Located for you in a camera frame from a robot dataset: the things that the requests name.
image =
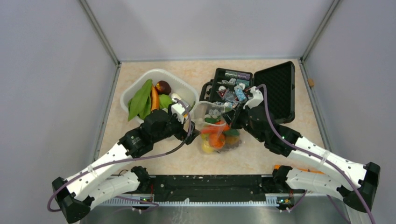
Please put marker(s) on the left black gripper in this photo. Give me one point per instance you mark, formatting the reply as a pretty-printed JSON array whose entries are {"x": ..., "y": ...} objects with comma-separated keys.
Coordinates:
[{"x": 182, "y": 135}]

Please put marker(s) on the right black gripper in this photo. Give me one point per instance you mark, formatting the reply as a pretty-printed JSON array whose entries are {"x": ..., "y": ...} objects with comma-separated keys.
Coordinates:
[{"x": 232, "y": 115}]

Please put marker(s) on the dark green cucumber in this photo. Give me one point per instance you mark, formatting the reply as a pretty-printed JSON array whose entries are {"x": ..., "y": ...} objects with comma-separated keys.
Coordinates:
[{"x": 231, "y": 132}]

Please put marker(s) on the yellow lemon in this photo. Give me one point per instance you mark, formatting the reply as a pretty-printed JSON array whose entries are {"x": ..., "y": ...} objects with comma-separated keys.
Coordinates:
[{"x": 206, "y": 148}]

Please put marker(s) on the clear zip top bag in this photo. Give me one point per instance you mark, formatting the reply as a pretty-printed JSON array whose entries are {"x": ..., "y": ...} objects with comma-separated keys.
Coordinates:
[{"x": 206, "y": 113}]

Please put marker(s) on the small orange fruit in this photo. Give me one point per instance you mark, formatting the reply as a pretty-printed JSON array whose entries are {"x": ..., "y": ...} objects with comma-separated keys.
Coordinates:
[{"x": 217, "y": 141}]

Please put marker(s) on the white plastic basket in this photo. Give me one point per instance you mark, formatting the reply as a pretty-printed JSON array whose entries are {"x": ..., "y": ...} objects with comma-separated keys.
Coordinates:
[{"x": 185, "y": 92}]

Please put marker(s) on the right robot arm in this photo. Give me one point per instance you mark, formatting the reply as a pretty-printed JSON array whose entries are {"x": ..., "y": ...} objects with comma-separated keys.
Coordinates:
[{"x": 352, "y": 182}]

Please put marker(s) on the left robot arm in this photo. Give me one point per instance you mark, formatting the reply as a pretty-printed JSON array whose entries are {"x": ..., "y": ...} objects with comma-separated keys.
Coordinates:
[{"x": 78, "y": 194}]

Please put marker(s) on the poker chips in case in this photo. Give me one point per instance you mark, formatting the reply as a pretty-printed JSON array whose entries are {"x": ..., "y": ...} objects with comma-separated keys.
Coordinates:
[{"x": 228, "y": 87}]

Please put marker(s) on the light green lime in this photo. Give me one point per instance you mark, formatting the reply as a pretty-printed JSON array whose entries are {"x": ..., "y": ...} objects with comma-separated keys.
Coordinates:
[{"x": 164, "y": 101}]

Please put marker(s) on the thin orange carrot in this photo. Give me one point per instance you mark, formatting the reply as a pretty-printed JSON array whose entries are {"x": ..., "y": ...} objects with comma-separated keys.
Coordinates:
[{"x": 154, "y": 99}]

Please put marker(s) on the black carrying case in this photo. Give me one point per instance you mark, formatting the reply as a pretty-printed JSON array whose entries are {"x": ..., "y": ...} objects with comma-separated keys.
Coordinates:
[{"x": 280, "y": 84}]

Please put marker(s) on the green lettuce leaf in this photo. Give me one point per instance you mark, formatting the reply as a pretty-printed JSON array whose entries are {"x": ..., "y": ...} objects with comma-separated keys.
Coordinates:
[{"x": 140, "y": 104}]

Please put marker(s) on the dark brown round fruit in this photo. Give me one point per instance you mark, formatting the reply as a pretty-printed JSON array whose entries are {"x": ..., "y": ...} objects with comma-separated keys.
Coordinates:
[{"x": 163, "y": 88}]

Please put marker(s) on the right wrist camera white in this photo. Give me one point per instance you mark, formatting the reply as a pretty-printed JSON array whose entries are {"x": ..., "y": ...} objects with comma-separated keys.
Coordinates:
[{"x": 256, "y": 100}]

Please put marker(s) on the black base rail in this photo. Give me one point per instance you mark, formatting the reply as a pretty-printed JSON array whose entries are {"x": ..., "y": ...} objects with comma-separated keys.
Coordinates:
[{"x": 211, "y": 188}]

